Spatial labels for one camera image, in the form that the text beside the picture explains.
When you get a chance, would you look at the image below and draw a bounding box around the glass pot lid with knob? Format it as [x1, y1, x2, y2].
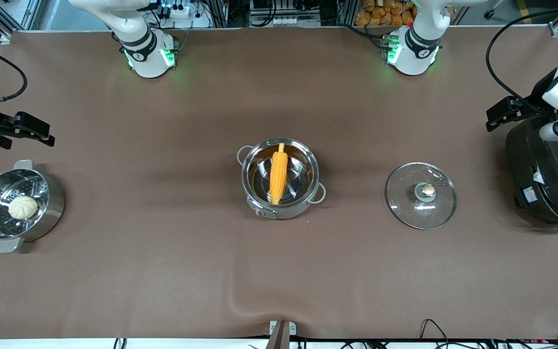
[387, 162, 457, 230]

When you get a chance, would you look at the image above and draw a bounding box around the yellow corn cob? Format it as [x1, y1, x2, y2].
[269, 143, 289, 205]

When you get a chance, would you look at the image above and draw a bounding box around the steel steamer pot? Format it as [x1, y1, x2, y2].
[0, 160, 66, 254]

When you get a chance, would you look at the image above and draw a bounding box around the white steamed bun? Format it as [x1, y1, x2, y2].
[8, 196, 39, 220]

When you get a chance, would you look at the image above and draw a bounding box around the bag of orange buns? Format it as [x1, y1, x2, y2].
[355, 0, 416, 27]

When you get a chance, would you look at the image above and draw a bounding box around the white power strip with plugs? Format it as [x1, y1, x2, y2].
[160, 2, 213, 29]

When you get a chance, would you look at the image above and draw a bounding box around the brown table mat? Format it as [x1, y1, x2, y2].
[0, 27, 558, 340]

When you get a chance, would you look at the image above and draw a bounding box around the steel pot with loop handles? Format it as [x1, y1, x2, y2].
[237, 138, 327, 220]

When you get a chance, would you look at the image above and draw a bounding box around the black looping floor cable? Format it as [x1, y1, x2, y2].
[419, 319, 449, 346]

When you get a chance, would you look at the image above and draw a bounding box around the black cable bundle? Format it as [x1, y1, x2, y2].
[303, 337, 558, 349]

